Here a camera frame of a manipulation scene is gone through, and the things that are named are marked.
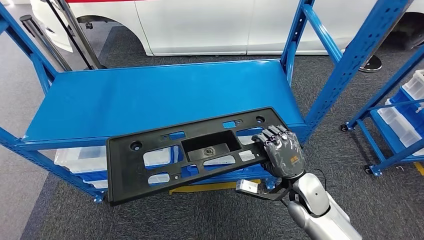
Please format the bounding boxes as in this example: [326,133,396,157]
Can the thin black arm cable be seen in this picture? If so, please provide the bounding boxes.
[312,168,328,192]

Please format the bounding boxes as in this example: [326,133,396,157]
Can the white car body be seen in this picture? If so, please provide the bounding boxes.
[29,0,424,57]

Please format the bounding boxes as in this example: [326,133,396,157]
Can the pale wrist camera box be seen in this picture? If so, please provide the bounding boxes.
[235,179,259,196]

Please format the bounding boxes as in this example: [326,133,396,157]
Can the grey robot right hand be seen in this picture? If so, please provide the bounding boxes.
[251,124,306,180]

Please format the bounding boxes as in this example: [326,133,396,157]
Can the black-topped stanchion post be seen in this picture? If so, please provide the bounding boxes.
[19,14,73,72]

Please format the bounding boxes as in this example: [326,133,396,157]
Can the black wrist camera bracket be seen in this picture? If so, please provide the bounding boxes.
[235,185,294,202]

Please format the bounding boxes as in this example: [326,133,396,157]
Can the blue metal shelf rack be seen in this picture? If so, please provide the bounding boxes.
[0,0,415,204]

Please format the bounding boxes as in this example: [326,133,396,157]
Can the black plastic plate bracket part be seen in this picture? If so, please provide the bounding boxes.
[105,106,301,207]

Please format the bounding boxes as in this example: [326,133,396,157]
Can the blue wheeled metal rack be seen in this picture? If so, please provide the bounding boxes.
[340,44,424,177]

